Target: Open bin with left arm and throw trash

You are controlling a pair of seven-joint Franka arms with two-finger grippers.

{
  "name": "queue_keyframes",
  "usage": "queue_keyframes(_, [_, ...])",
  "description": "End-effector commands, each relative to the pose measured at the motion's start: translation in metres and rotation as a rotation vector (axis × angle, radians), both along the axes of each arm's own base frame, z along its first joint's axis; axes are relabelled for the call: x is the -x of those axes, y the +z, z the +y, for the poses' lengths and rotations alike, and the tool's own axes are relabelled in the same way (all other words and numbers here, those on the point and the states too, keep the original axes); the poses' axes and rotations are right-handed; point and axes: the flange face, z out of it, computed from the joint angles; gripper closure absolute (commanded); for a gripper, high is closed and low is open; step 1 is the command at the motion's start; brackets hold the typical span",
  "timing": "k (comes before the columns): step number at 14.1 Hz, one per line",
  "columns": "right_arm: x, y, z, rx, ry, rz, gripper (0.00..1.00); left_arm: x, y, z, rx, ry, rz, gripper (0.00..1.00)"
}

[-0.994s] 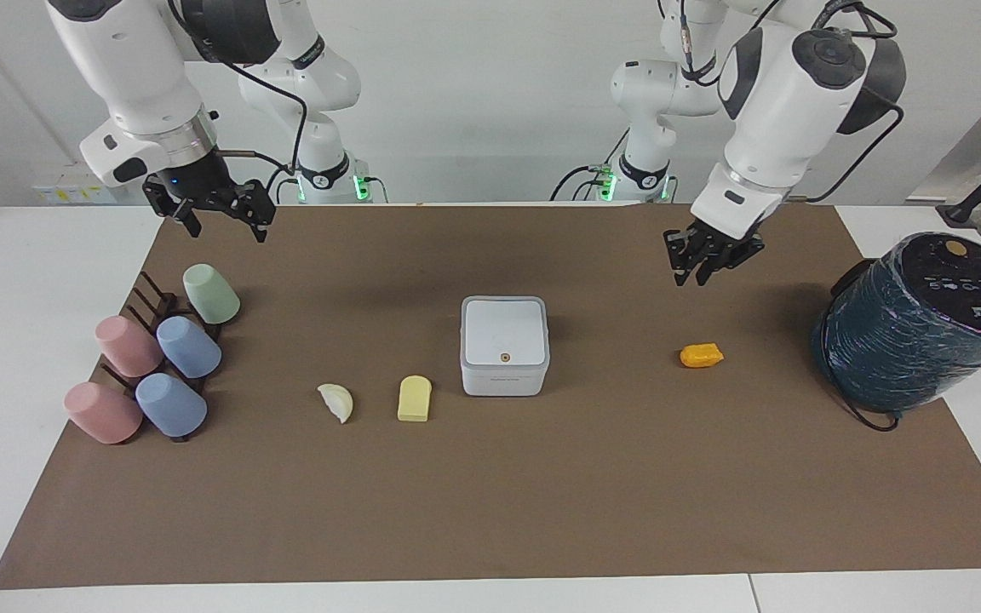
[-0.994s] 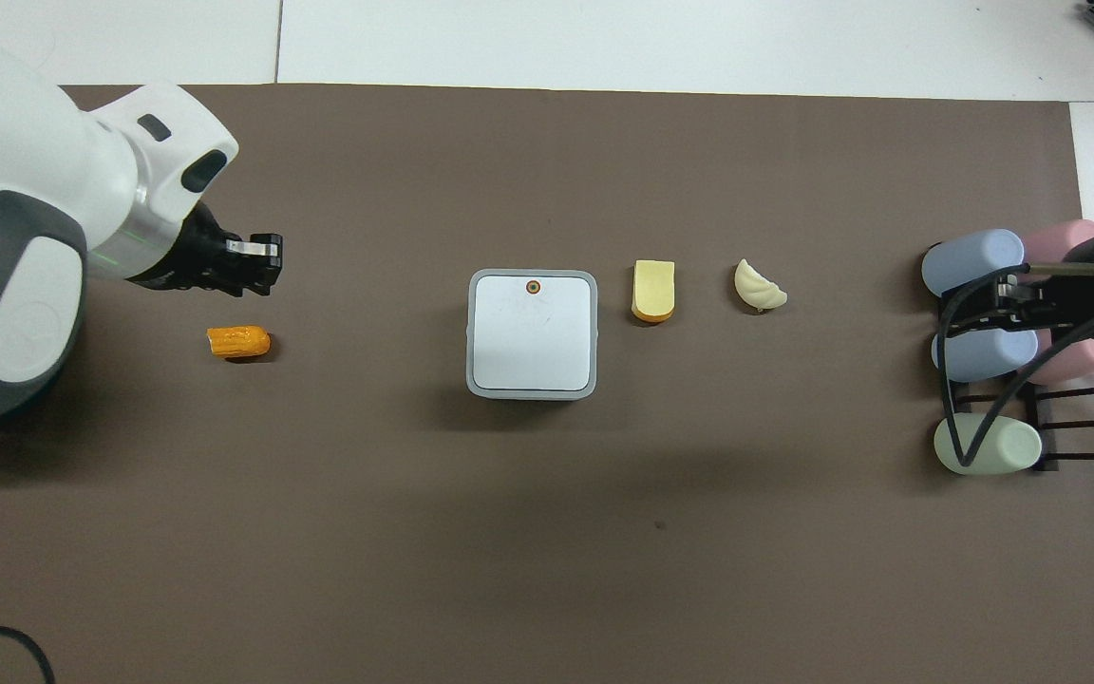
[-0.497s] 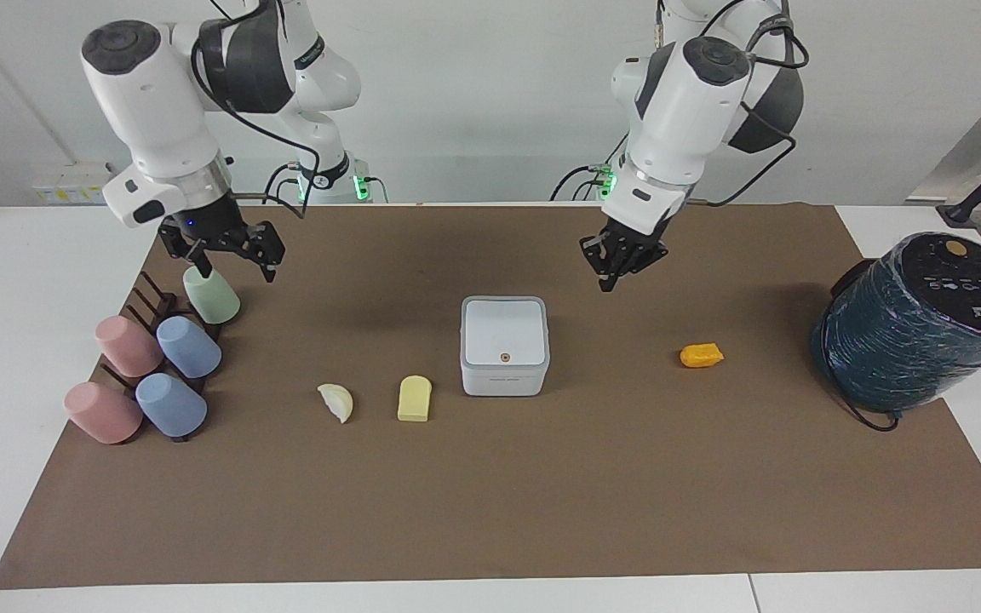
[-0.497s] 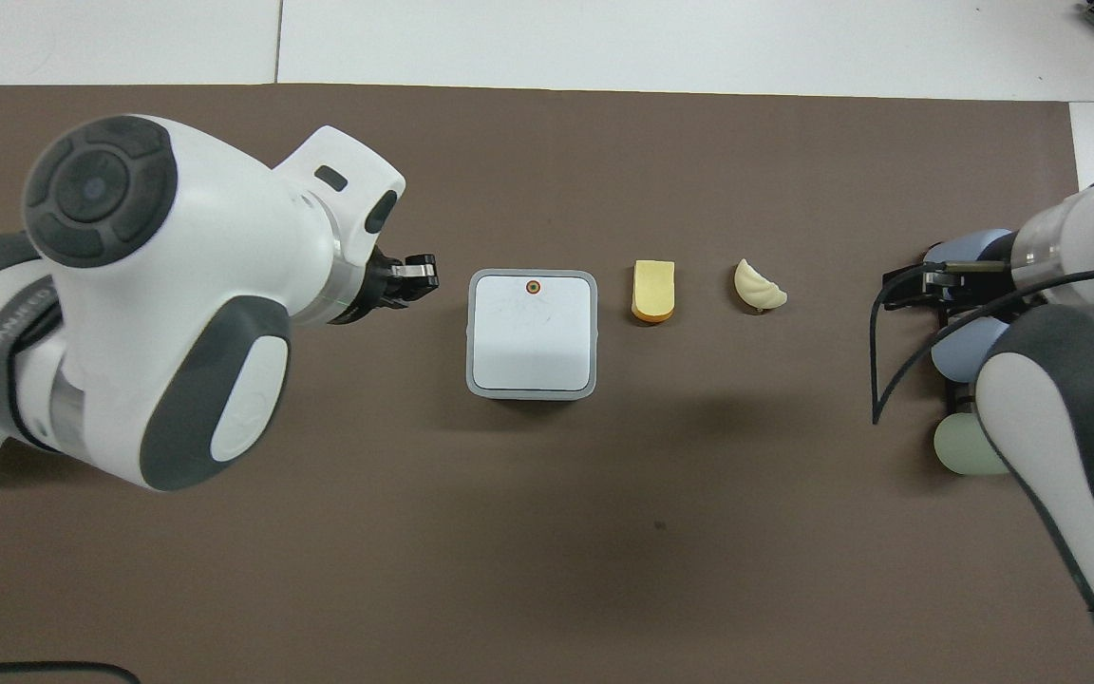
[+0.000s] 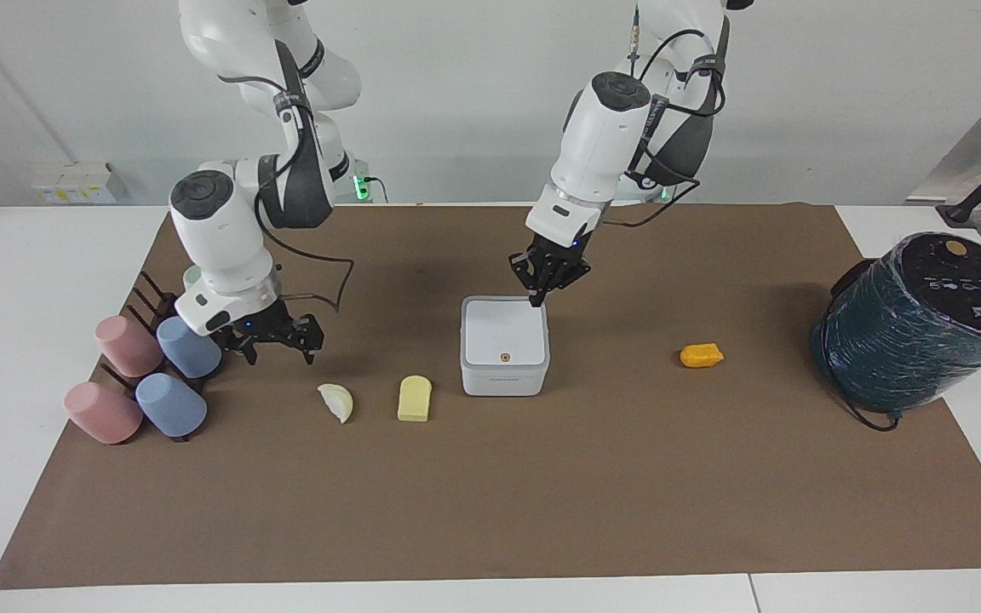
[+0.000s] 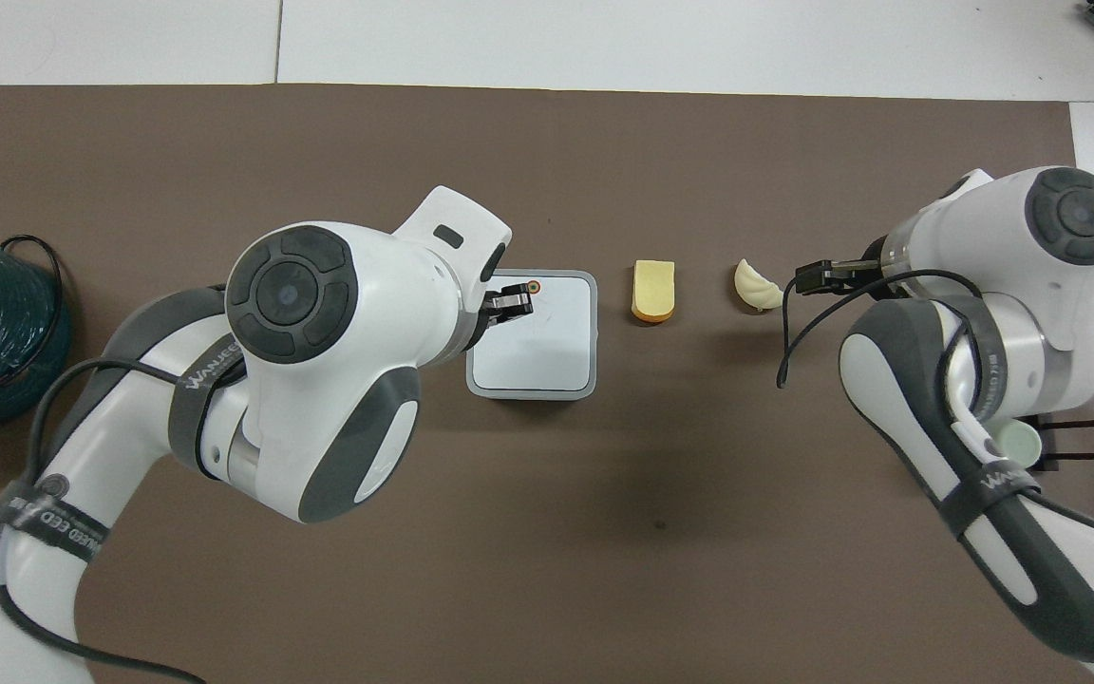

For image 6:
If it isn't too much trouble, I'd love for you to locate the white bin with grey rim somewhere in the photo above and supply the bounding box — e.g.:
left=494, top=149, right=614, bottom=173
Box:
left=466, top=270, right=598, bottom=401

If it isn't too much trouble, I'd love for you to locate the white dumpling toy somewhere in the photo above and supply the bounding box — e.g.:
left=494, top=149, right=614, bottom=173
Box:
left=734, top=258, right=783, bottom=313

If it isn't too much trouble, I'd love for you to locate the yellow cheese wedge toy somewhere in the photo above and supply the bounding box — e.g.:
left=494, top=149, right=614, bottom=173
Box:
left=630, top=260, right=678, bottom=325

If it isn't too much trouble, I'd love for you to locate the pale green cup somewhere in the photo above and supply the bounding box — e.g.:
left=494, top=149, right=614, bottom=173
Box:
left=991, top=421, right=1043, bottom=468

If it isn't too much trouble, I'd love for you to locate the black stand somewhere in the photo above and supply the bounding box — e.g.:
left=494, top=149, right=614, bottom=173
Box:
left=1031, top=416, right=1094, bottom=473

